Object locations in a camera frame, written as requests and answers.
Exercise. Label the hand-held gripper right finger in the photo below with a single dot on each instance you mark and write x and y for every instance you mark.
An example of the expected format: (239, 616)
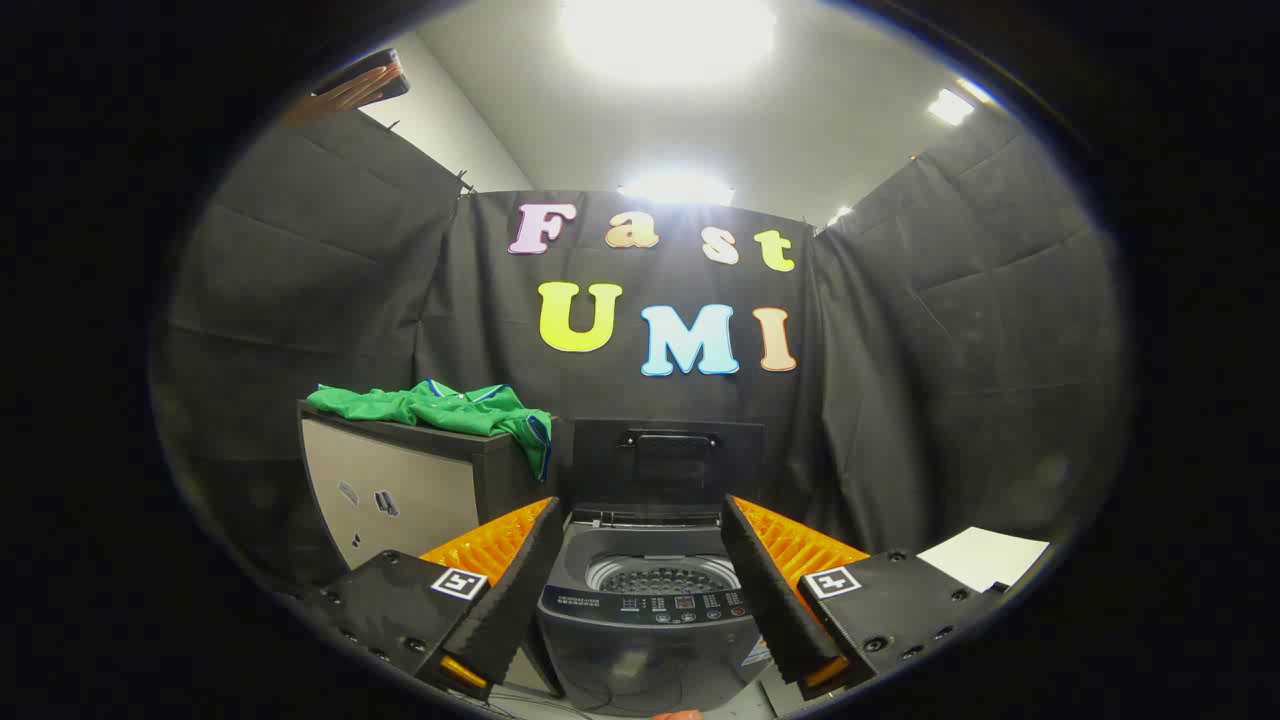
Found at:
(765, 590)

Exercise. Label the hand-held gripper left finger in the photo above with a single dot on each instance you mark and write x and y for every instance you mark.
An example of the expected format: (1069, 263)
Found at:
(520, 590)

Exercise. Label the grey washing machine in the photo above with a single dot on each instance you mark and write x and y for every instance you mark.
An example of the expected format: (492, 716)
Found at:
(650, 620)

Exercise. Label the green polo shirt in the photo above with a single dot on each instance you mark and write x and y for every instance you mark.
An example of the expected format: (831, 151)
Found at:
(450, 405)

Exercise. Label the dark cabinet with beige door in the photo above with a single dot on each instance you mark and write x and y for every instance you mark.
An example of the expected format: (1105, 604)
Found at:
(400, 490)

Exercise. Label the black backdrop cloth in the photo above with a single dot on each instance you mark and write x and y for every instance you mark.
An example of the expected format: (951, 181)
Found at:
(640, 400)

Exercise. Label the ceiling light panel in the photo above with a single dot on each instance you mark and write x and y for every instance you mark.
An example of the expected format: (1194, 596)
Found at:
(838, 213)
(950, 105)
(675, 188)

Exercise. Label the large round ceiling light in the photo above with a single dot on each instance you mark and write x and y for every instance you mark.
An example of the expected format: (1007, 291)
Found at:
(665, 35)

